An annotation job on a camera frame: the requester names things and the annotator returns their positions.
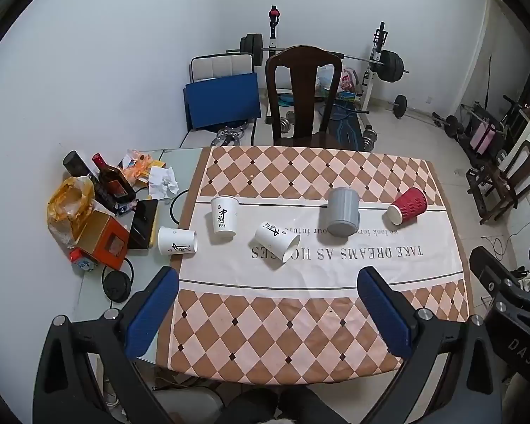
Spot red paper cup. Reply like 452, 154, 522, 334
383, 187, 428, 226

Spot grey stool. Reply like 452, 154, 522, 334
152, 386, 224, 424

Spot chrome weight plates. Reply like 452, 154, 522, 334
215, 124, 248, 146

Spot dark glass bottle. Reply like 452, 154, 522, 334
92, 153, 136, 201

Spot brown wooden chair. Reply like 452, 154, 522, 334
466, 140, 530, 225

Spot blue patterned mat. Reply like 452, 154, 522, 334
322, 99, 363, 151

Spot pink cushion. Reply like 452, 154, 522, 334
475, 121, 500, 151

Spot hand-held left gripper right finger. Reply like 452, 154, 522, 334
356, 266, 503, 424

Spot yellow plastic bag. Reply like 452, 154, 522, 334
47, 176, 95, 248

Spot checkered brown tablecloth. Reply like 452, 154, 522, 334
168, 145, 474, 385

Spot small red box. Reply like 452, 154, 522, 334
69, 247, 100, 275

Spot blue board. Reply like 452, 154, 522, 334
183, 73, 262, 132

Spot crumpled white tissue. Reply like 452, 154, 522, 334
147, 167, 179, 199

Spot white cushioned chair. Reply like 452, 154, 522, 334
190, 53, 254, 82

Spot black cable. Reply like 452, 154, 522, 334
170, 189, 190, 224

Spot orange cardboard box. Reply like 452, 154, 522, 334
77, 210, 130, 271

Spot orange snack packets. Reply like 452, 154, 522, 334
117, 149, 166, 186

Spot black flat box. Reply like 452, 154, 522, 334
127, 199, 160, 250

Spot white weight rack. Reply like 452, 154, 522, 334
265, 5, 389, 129

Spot small black barbell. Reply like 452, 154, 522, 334
388, 95, 440, 126

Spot grey ribbed cup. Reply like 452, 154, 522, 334
326, 187, 361, 237

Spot white paper cup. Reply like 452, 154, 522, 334
253, 222, 301, 265
158, 226, 199, 258
210, 195, 240, 240

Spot pink bag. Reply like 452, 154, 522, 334
339, 68, 358, 93

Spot black exercise machine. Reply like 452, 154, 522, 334
459, 95, 530, 164

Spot dark wooden chair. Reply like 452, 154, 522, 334
265, 45, 343, 148

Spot black cylinder tube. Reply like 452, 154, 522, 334
63, 151, 118, 213

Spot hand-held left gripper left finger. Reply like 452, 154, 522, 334
33, 266, 179, 424

